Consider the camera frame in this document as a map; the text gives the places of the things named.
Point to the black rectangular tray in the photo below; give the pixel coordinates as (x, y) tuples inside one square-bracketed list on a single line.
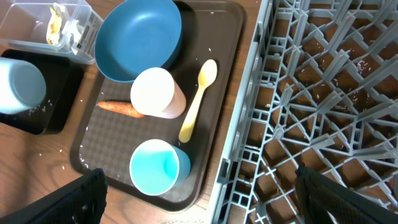
[(63, 78)]

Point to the pink plastic cup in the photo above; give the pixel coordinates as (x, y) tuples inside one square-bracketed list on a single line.
[(156, 93)]

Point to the light blue small bowl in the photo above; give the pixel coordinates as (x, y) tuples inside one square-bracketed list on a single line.
[(23, 86)]

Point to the grey dishwasher rack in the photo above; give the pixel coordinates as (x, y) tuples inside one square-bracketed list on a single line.
[(319, 88)]

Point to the yellow plastic spoon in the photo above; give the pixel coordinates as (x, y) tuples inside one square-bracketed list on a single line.
[(206, 77)]

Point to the light blue plastic cup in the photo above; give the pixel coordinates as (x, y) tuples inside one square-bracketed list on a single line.
[(156, 166)]

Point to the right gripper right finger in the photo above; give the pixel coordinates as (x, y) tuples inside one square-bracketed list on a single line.
[(321, 199)]

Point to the snack wrapper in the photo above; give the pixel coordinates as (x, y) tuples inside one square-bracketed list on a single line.
[(61, 25)]

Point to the orange carrot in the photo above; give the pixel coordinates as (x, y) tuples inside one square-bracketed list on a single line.
[(120, 107)]

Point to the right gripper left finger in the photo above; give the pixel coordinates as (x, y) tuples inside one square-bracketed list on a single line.
[(81, 201)]

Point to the dark blue bowl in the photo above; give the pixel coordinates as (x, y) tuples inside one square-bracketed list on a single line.
[(137, 35)]

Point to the brown serving tray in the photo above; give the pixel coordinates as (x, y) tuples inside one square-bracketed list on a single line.
[(107, 140)]

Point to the clear plastic waste bin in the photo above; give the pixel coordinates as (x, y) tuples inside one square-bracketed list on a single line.
[(24, 26)]

